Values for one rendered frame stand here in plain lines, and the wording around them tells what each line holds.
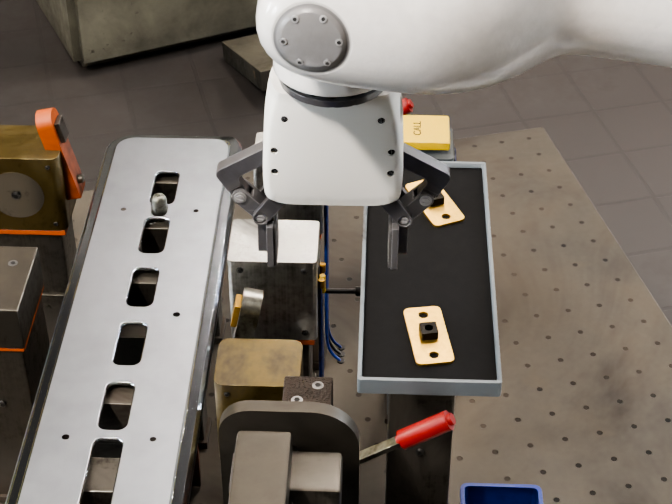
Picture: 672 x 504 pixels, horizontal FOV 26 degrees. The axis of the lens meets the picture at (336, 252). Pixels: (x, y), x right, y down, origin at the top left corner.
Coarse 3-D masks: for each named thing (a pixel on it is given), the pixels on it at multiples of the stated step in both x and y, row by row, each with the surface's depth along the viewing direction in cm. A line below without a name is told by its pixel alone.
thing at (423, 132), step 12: (408, 120) 175; (420, 120) 175; (432, 120) 175; (444, 120) 175; (408, 132) 173; (420, 132) 173; (432, 132) 173; (444, 132) 173; (408, 144) 172; (420, 144) 172; (432, 144) 172; (444, 144) 172
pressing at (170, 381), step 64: (128, 192) 191; (192, 192) 191; (128, 256) 180; (192, 256) 180; (64, 320) 171; (128, 320) 171; (192, 320) 171; (64, 384) 162; (128, 384) 163; (192, 384) 162; (64, 448) 155; (128, 448) 155; (192, 448) 154
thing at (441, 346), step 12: (408, 312) 147; (420, 312) 147; (432, 312) 147; (408, 324) 146; (420, 324) 144; (432, 324) 144; (444, 324) 146; (420, 336) 144; (432, 336) 143; (444, 336) 144; (420, 348) 143; (432, 348) 143; (444, 348) 143; (420, 360) 141; (432, 360) 141; (444, 360) 141
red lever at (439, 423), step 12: (432, 420) 136; (444, 420) 136; (396, 432) 138; (408, 432) 137; (420, 432) 137; (432, 432) 136; (444, 432) 136; (384, 444) 139; (396, 444) 138; (408, 444) 138; (360, 456) 140; (372, 456) 139
